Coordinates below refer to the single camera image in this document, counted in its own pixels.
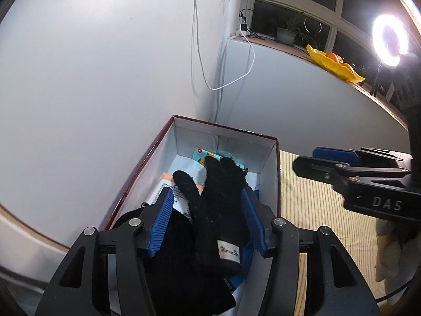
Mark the potted plant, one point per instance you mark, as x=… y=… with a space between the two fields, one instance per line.
x=285 y=34

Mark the wall charger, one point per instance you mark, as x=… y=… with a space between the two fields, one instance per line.
x=244 y=26

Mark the black tripod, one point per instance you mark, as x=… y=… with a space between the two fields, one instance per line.
x=376 y=79

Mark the beige striped bed mat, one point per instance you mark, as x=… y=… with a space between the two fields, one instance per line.
x=315 y=230

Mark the teal patterned packet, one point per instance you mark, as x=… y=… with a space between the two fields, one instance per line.
x=200 y=154

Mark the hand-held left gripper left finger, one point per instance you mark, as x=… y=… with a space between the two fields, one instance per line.
x=161 y=219

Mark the blue cloth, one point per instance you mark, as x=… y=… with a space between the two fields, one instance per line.
x=238 y=279

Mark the person's right hand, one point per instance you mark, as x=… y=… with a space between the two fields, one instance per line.
x=391 y=253

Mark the black knit hat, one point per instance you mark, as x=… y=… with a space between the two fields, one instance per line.
x=171 y=270

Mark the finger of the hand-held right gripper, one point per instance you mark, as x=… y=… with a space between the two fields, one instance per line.
x=332 y=154
x=315 y=169

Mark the yellow leaf-shaped plate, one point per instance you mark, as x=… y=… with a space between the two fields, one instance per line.
x=338 y=69

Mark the black knit glove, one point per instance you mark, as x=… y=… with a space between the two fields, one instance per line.
x=213 y=210

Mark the red-edged white cardboard box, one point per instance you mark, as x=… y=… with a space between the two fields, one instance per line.
x=230 y=148

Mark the white labelled box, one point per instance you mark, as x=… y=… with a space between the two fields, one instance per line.
x=164 y=184

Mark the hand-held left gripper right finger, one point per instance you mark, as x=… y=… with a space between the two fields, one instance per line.
x=251 y=217

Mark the orange fruit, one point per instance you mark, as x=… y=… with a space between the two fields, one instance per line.
x=346 y=65
x=333 y=56

